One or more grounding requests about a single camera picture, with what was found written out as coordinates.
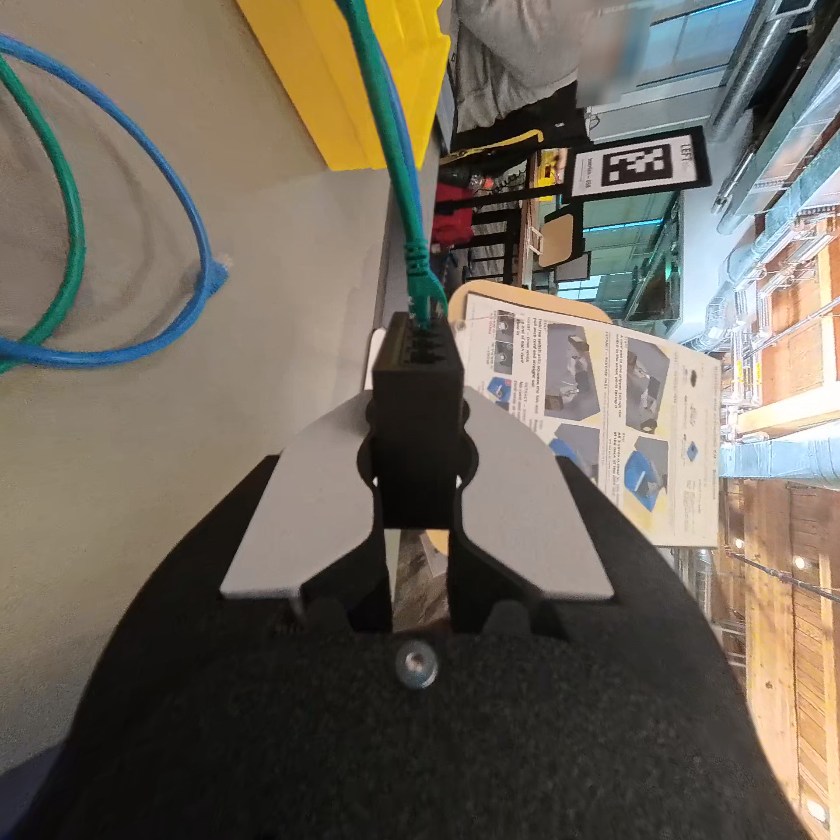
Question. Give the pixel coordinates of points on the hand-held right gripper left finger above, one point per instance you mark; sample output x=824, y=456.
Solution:
x=308, y=518

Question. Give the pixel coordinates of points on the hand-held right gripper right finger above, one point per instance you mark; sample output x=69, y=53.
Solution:
x=525, y=518

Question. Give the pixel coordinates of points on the black network switch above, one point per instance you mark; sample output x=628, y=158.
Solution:
x=418, y=426

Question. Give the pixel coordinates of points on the yellow plastic bin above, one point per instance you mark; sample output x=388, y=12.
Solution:
x=315, y=65

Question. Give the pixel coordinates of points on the black-framed wooden chair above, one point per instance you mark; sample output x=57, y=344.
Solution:
x=558, y=239

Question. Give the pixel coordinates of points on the printed instruction sheet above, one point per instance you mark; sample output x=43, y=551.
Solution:
x=623, y=426

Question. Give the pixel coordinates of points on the red bag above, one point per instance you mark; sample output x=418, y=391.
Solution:
x=453, y=220

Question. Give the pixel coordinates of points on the silver ventilation duct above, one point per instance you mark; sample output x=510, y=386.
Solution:
x=787, y=151
x=787, y=459

